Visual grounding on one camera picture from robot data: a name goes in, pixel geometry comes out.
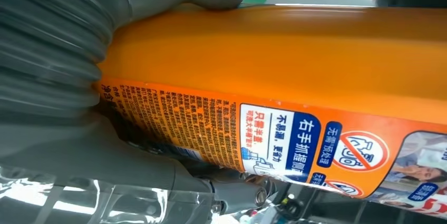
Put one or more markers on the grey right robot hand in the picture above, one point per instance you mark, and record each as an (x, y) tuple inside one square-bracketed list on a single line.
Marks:
[(87, 152)]

